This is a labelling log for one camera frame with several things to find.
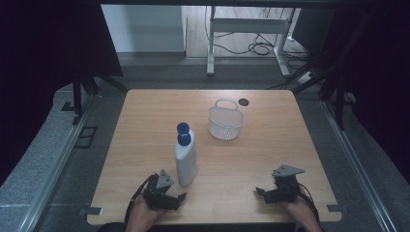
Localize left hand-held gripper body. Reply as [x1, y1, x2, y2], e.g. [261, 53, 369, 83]
[142, 169, 177, 211]

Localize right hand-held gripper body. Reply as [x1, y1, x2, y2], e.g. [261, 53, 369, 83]
[265, 164, 306, 204]

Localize white bottle with blue cap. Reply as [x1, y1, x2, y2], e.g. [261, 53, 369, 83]
[174, 122, 199, 188]

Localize white plastic mesh basket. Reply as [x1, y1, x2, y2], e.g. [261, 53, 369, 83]
[207, 99, 245, 141]

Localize person's left hand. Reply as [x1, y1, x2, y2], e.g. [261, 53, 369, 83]
[129, 195, 165, 226]

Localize person's right hand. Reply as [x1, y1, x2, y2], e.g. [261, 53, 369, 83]
[284, 195, 315, 220]

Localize black metal stand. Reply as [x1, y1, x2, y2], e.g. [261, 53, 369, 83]
[291, 13, 357, 131]
[71, 62, 129, 126]

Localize white power strip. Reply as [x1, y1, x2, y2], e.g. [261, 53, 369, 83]
[297, 71, 314, 86]

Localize dark curtain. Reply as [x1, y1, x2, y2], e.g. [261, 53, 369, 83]
[0, 0, 124, 188]
[322, 0, 410, 185]

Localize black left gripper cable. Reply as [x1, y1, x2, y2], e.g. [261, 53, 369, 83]
[124, 173, 160, 225]

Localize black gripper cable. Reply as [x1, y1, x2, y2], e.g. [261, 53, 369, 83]
[124, 173, 160, 225]
[298, 183, 324, 228]

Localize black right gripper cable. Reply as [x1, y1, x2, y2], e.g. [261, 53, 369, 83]
[298, 183, 324, 228]

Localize aluminium floor rail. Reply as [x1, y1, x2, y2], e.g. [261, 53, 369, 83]
[17, 96, 95, 232]
[321, 100, 393, 232]

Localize black square floor frame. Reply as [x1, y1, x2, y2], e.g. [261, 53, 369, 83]
[73, 126, 99, 150]

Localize black floor bracket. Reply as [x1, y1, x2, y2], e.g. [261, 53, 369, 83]
[60, 101, 76, 113]

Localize black floor cables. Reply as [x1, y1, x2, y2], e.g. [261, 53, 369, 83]
[204, 5, 312, 71]

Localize white metal desk frame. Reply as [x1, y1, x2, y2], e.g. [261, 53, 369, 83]
[206, 5, 296, 78]

